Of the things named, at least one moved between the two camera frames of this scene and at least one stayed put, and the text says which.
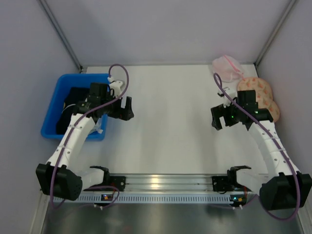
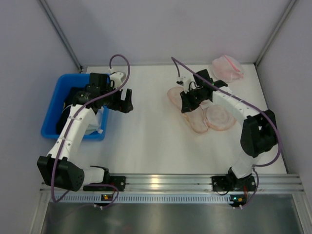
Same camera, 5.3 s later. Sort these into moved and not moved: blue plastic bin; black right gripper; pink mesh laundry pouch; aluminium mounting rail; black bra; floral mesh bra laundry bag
Moved: floral mesh bra laundry bag; black right gripper
Not moved: black bra; blue plastic bin; aluminium mounting rail; pink mesh laundry pouch
